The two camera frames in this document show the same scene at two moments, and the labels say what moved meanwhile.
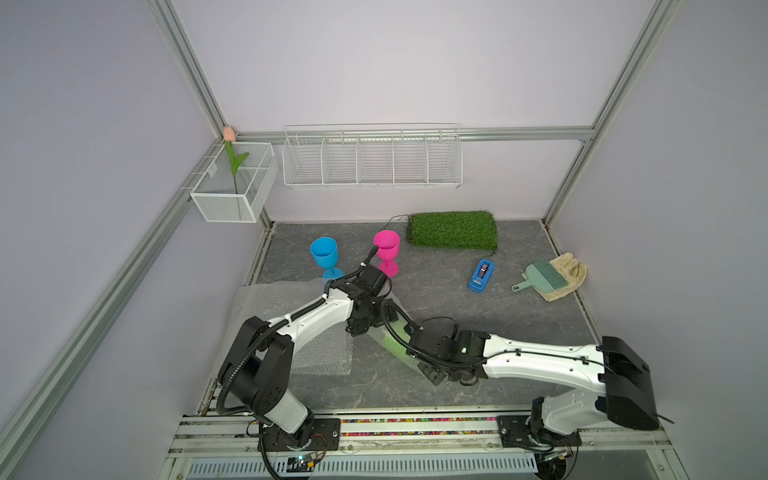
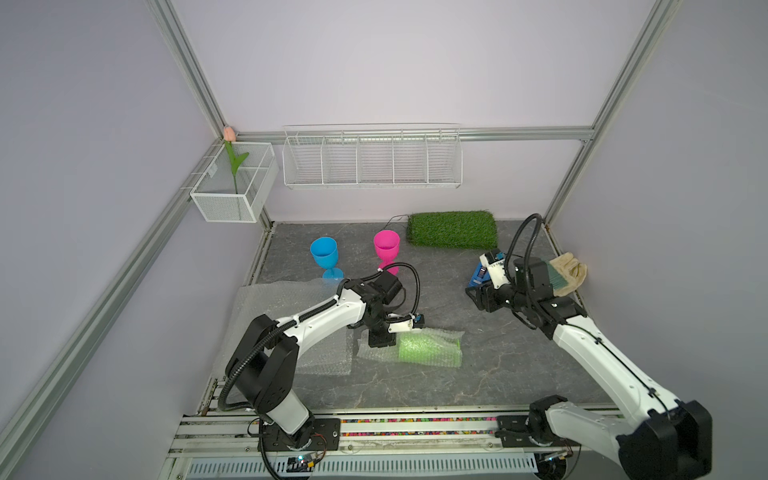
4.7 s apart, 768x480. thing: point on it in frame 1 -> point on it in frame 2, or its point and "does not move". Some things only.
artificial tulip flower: [229, 136] does not move
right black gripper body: [432, 375] -> [505, 296]
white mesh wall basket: [215, 193] does not move
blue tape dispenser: [481, 276] does not move
